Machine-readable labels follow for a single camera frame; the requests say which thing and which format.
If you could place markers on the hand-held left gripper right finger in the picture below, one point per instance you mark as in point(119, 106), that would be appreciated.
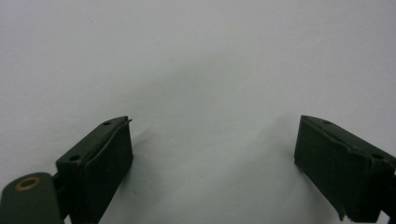
point(336, 168)

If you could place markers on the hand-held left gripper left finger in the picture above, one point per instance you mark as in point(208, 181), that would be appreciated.
point(99, 168)

